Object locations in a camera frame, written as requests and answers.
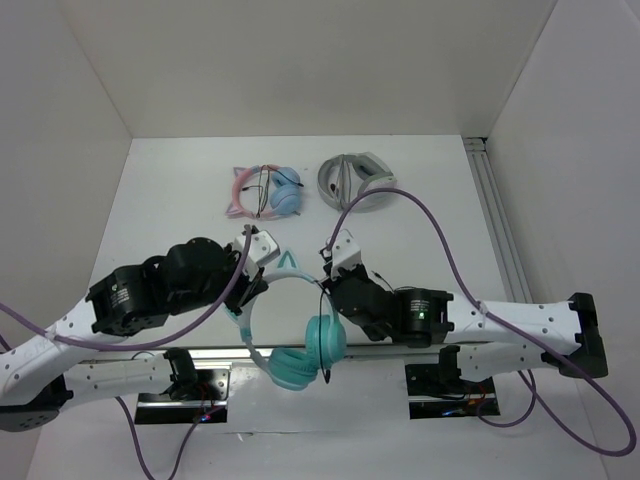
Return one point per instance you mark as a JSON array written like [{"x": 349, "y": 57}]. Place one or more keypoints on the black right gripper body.
[{"x": 358, "y": 271}]

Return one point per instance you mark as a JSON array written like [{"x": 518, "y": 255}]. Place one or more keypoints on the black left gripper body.
[{"x": 239, "y": 291}]

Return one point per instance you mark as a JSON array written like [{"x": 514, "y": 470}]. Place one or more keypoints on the teal cat-ear headphones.
[{"x": 295, "y": 367}]

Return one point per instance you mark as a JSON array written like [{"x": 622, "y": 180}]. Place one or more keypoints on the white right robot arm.
[{"x": 476, "y": 340}]

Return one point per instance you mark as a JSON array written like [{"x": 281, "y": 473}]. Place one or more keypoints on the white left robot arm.
[{"x": 54, "y": 370}]

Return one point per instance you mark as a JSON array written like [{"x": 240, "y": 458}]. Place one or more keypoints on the pink blue cat-ear headphones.
[{"x": 279, "y": 192}]

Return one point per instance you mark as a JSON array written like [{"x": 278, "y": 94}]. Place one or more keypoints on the grey white gaming headset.
[{"x": 343, "y": 177}]

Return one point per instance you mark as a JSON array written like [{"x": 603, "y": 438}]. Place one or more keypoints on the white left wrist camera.
[{"x": 263, "y": 250}]

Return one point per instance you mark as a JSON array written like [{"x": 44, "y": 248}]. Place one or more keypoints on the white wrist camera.
[
  {"x": 263, "y": 250},
  {"x": 344, "y": 254}
]

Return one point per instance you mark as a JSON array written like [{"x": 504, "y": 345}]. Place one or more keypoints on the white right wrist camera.
[{"x": 344, "y": 254}]

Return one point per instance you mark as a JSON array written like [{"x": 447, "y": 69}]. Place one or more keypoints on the aluminium table edge rail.
[{"x": 202, "y": 356}]

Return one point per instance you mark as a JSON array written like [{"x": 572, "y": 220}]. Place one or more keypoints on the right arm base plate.
[{"x": 430, "y": 398}]

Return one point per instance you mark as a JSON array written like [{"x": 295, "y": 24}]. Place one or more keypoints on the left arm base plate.
[{"x": 205, "y": 402}]

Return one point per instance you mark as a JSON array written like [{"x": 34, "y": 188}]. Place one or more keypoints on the aluminium side rail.
[{"x": 509, "y": 262}]

